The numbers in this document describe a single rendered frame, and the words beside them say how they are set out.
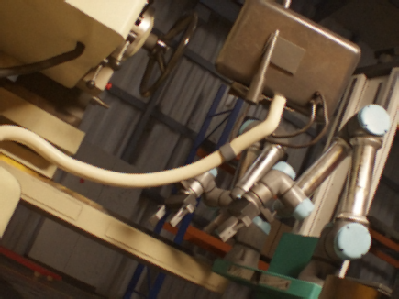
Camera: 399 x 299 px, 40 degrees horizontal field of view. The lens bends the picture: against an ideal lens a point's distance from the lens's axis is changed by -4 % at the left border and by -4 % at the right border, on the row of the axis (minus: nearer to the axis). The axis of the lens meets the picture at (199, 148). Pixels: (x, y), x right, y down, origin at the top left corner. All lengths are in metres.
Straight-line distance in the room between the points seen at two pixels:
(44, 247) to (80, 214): 6.29
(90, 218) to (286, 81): 1.34
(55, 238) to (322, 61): 7.60
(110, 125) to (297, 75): 8.31
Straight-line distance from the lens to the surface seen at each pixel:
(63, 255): 8.86
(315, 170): 2.00
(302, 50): 1.48
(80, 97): 2.43
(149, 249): 2.61
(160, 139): 9.89
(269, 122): 1.42
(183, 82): 10.24
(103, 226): 2.55
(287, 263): 2.31
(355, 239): 1.85
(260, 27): 1.47
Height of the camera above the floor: 0.50
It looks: 15 degrees up
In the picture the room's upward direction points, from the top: 25 degrees clockwise
